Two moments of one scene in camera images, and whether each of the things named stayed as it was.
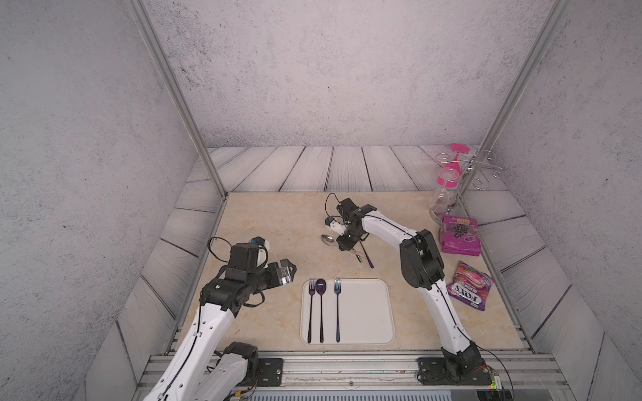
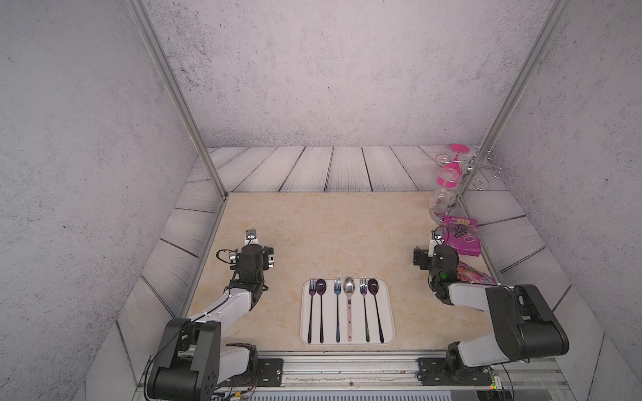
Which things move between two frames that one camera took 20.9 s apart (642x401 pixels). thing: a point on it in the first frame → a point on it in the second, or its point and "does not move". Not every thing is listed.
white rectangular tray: (366, 309) does not move
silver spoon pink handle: (330, 241) → (349, 286)
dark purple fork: (312, 284) does not move
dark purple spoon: (320, 287) does not move
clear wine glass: (440, 199) does not move
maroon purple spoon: (368, 260) → (373, 287)
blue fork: (338, 286) does not move
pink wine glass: (450, 174) does not move
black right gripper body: (348, 239) → (426, 262)
